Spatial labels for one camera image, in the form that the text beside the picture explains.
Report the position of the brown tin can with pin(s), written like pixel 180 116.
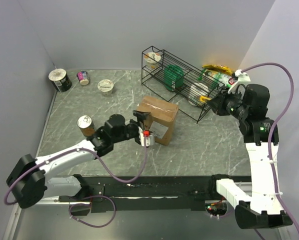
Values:
pixel 86 125

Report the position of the yogurt cup in rack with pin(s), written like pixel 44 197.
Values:
pixel 152 60

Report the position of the black paper cup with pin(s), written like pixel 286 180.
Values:
pixel 60 80

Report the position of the yellow snack bag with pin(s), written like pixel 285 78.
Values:
pixel 219 68

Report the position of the green chips bag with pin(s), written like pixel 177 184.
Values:
pixel 222 77

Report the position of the purple yogurt cup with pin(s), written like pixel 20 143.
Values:
pixel 83 78

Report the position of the black wire rack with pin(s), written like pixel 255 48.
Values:
pixel 153 81

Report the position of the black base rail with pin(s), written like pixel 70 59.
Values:
pixel 146 193

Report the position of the brown cardboard express box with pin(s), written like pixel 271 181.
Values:
pixel 161 120

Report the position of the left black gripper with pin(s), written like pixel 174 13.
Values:
pixel 141 116

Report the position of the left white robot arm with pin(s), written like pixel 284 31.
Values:
pixel 33 179

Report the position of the circuit board with leds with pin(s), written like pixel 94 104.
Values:
pixel 217 208

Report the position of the white yogurt cup on table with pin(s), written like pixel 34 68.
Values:
pixel 106 87

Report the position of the white bowl in rack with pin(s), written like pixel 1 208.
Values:
pixel 195 92

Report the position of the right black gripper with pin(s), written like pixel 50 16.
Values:
pixel 225 96

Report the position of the green plastic cup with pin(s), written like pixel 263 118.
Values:
pixel 173 77

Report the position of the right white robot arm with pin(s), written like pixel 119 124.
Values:
pixel 262 209

